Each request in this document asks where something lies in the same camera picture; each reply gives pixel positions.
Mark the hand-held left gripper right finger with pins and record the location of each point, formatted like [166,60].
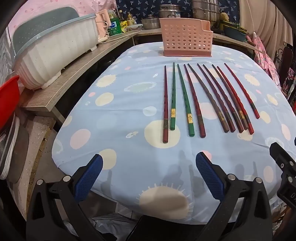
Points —
[209,176]

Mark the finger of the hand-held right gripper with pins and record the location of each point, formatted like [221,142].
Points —
[281,157]

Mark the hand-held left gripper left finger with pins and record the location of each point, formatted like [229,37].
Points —
[89,178]

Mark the maroon chopstick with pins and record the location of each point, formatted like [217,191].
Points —
[231,127]
[239,128]

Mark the dark red chopstick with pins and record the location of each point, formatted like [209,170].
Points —
[200,125]
[165,104]

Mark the green chopstick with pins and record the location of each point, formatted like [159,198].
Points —
[190,126]
[173,97]

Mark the pink perforated utensil basket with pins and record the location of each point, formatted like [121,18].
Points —
[185,37]

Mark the grey plastic bag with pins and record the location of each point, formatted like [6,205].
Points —
[111,220]

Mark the stack of grey plates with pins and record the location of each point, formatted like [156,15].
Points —
[13,150]

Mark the blue dotted tablecloth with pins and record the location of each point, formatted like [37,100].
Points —
[129,104]

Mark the dark metal chair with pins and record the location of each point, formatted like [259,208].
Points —
[286,67]

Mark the pink pineapple print garment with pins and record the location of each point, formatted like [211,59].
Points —
[266,60]

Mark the wooden side counter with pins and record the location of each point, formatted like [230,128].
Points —
[69,76]

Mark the red plastic basin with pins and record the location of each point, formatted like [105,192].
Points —
[8,99]

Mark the white dish drainer tub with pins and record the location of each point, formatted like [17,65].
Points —
[53,53]

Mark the blue basin stack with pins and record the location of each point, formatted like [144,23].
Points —
[234,32]

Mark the beige curtain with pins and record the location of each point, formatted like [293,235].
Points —
[261,18]

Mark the brown loofah sponge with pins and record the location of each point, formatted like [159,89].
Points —
[223,16]

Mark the pink electric kettle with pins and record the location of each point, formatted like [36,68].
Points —
[103,25]

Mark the yellow snack packet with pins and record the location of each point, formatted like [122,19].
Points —
[124,25]

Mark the clear lidded food container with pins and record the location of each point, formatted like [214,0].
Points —
[133,27]

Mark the large steel steamer pot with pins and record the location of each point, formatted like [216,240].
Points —
[205,12]

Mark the brown sauce bottle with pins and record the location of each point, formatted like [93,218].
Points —
[129,19]

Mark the small steel pot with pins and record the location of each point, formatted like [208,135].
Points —
[150,22]

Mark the pink dotted curtain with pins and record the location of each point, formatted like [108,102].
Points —
[69,7]

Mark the navy floral cloth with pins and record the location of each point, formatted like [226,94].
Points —
[138,7]

